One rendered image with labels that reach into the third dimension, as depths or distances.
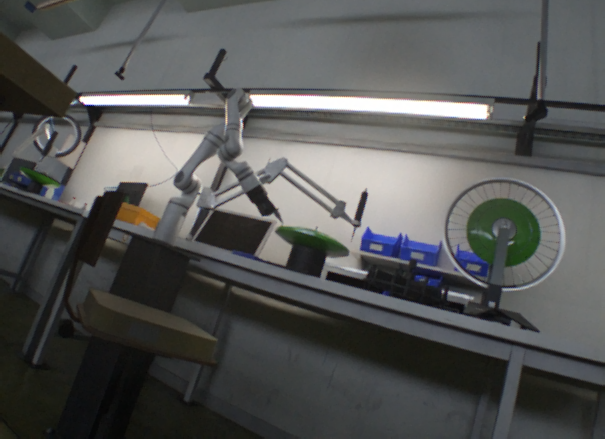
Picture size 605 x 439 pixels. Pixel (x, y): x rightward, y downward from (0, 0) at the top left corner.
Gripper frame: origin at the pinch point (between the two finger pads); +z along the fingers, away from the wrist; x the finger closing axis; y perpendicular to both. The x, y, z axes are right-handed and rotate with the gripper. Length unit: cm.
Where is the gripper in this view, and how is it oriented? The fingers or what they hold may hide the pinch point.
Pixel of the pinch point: (282, 223)
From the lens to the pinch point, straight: 147.5
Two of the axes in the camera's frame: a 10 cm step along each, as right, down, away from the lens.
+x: 3.9, -1.4, -9.1
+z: 5.3, 8.4, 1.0
